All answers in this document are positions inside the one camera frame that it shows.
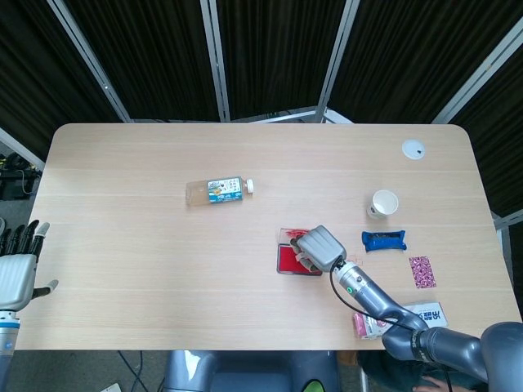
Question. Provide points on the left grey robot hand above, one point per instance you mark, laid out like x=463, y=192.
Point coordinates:
x=14, y=279

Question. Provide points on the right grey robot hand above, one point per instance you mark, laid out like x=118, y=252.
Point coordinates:
x=320, y=247

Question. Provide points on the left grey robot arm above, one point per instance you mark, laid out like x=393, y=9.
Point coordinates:
x=7, y=347

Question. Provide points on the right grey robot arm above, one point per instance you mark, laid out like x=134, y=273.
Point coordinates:
x=367, y=294

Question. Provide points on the white floral paper cup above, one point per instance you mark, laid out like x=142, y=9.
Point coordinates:
x=384, y=202

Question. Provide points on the white plastic cup lid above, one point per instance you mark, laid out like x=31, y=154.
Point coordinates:
x=412, y=149

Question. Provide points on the red snack packet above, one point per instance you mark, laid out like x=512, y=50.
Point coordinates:
x=286, y=261

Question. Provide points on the blue wrapped package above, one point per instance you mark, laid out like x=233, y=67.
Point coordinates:
x=384, y=241

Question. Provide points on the clear plastic drink bottle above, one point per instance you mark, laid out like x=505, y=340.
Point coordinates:
x=222, y=191

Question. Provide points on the pink and white box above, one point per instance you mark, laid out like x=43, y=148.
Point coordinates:
x=433, y=312

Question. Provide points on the white partition foot bar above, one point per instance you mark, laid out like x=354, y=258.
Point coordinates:
x=286, y=116

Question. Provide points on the grey robot torso base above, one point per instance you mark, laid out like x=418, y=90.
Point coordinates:
x=245, y=371

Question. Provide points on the black pleated curtain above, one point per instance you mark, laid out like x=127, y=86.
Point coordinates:
x=278, y=53

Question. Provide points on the grey partition frame post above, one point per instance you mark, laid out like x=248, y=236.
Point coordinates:
x=214, y=61
x=92, y=65
x=20, y=147
x=478, y=69
x=335, y=61
x=508, y=219

